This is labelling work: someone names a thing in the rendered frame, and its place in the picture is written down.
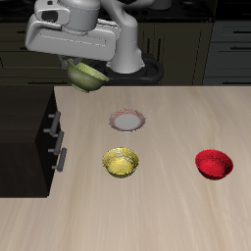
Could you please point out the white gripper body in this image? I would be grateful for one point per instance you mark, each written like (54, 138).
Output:
(70, 40)

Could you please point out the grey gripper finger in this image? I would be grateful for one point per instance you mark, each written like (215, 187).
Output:
(77, 60)
(63, 62)

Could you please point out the green bowl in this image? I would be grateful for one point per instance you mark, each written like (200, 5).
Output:
(85, 78)

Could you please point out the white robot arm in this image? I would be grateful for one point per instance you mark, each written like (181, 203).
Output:
(129, 39)

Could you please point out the dark wooden cabinet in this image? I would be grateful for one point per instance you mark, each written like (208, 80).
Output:
(19, 140)

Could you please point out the yellow bowl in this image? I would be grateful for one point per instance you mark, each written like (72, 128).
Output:
(120, 162)

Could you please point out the red bowl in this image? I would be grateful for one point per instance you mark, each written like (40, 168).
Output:
(214, 165)

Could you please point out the white plate with pink rim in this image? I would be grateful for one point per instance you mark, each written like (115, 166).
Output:
(127, 121)

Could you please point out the dark kitchen cupboards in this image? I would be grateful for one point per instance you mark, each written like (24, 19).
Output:
(183, 49)

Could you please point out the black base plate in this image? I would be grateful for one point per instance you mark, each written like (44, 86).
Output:
(153, 70)

